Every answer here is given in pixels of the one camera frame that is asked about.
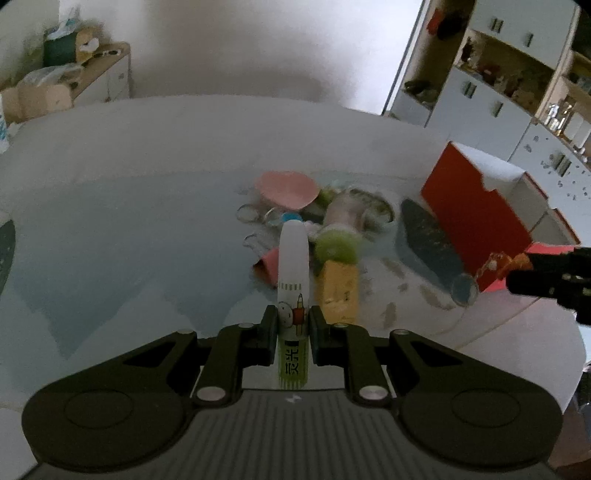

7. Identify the yellow cardboard box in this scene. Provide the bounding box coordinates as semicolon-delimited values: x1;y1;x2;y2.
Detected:
315;260;359;324

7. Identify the white green glue tube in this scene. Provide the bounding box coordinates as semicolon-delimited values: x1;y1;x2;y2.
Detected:
276;220;311;390

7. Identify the red white storage box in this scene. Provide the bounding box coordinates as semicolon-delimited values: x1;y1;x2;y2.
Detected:
421;142;581;293

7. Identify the green lidded clear jar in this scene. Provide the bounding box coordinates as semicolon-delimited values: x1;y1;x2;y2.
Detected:
315;192;366;264

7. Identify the pink heart-shaped dish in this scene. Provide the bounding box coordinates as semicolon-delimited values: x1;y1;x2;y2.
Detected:
254;171;320;211

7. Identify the white wooden sideboard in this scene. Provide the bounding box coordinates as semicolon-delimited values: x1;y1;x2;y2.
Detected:
71;42;131;107

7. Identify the brown cardboard box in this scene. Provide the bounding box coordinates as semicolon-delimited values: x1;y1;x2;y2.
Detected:
1;84;73;123

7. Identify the green tissue box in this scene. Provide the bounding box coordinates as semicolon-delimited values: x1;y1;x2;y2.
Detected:
43;28;100;67

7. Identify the blue white round keychain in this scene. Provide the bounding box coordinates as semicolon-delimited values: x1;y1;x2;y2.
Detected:
280;212;303;224

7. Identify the white wall cabinet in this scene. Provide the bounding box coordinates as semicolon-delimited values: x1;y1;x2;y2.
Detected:
386;0;591;176

